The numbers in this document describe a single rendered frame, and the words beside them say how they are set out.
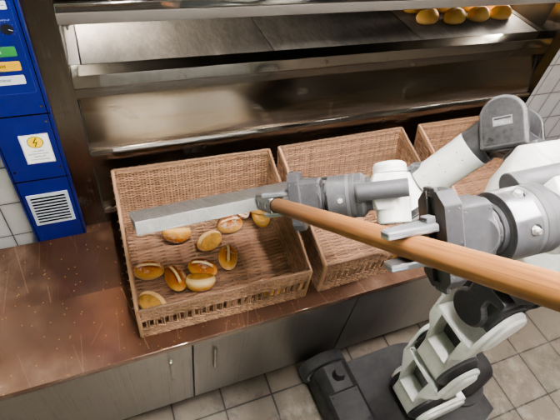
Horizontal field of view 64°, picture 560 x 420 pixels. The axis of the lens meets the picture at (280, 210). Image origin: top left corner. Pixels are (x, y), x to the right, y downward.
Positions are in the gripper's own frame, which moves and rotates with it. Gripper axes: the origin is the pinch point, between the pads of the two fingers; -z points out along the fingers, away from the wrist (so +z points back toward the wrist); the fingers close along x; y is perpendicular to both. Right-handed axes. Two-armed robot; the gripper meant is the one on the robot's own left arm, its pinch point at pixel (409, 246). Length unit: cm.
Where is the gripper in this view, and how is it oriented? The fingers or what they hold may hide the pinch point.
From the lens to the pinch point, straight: 54.1
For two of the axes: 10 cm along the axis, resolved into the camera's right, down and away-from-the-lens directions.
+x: 1.5, 9.7, 1.8
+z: 9.6, -1.9, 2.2
